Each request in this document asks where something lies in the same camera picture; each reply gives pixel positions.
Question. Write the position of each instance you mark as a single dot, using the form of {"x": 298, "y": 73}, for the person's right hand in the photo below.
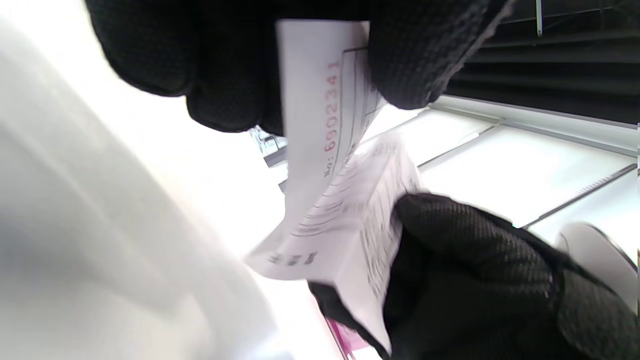
{"x": 475, "y": 290}

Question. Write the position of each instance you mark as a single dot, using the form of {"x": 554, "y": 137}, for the white paper invoice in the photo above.
{"x": 320, "y": 200}

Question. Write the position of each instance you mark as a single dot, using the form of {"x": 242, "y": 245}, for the person's left hand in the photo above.
{"x": 210, "y": 50}

